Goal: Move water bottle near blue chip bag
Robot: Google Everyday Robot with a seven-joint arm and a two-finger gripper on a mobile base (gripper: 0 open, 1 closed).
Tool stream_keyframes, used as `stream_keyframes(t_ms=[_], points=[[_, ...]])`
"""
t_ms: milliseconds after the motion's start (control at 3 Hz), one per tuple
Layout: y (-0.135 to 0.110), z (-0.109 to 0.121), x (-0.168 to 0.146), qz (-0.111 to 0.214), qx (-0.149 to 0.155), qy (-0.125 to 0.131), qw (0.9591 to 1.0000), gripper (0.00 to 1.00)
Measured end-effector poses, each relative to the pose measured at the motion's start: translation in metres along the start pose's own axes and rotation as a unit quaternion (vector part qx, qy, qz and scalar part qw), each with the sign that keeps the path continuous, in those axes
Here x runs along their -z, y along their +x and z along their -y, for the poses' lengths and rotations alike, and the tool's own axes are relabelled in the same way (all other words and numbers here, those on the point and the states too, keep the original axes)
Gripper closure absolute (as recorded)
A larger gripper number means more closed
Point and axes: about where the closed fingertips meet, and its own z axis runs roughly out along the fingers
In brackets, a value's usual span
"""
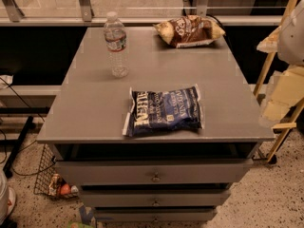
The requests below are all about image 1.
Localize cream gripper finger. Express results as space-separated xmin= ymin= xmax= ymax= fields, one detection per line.
xmin=259 ymin=65 xmax=304 ymax=127

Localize clear plastic water bottle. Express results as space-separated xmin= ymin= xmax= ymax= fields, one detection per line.
xmin=104 ymin=11 xmax=128 ymax=78

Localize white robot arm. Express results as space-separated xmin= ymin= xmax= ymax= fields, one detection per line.
xmin=256 ymin=0 xmax=304 ymax=126

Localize blue chip bag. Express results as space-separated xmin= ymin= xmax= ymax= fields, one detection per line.
xmin=123 ymin=85 xmax=204 ymax=137

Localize brown chip bag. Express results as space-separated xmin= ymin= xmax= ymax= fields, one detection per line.
xmin=154 ymin=15 xmax=225 ymax=48

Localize top grey drawer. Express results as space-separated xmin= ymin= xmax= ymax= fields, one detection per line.
xmin=55 ymin=159 xmax=253 ymax=185

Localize grey drawer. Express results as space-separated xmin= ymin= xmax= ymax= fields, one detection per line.
xmin=93 ymin=209 xmax=217 ymax=222
xmin=55 ymin=159 xmax=253 ymax=185
xmin=80 ymin=189 xmax=231 ymax=207

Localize grey drawer cabinet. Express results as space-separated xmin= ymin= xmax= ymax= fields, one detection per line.
xmin=38 ymin=27 xmax=274 ymax=222

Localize middle grey drawer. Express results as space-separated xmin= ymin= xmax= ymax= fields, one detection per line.
xmin=80 ymin=189 xmax=231 ymax=207

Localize bottom grey drawer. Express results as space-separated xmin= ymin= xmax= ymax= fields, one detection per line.
xmin=93 ymin=209 xmax=217 ymax=222

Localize snack packets in basket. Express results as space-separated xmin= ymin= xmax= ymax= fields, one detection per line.
xmin=47 ymin=173 xmax=78 ymax=199

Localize grey metal railing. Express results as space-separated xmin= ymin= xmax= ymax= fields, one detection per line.
xmin=0 ymin=0 xmax=284 ymax=27

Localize white container at left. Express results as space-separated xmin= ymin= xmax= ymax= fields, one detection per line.
xmin=0 ymin=170 xmax=17 ymax=228

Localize black wire basket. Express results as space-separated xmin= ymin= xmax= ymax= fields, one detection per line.
xmin=34 ymin=145 xmax=73 ymax=200

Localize black floor cable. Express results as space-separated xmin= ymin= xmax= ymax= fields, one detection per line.
xmin=0 ymin=76 xmax=57 ymax=178

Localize black metal frame leg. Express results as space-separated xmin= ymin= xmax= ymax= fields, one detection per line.
xmin=3 ymin=116 xmax=34 ymax=179

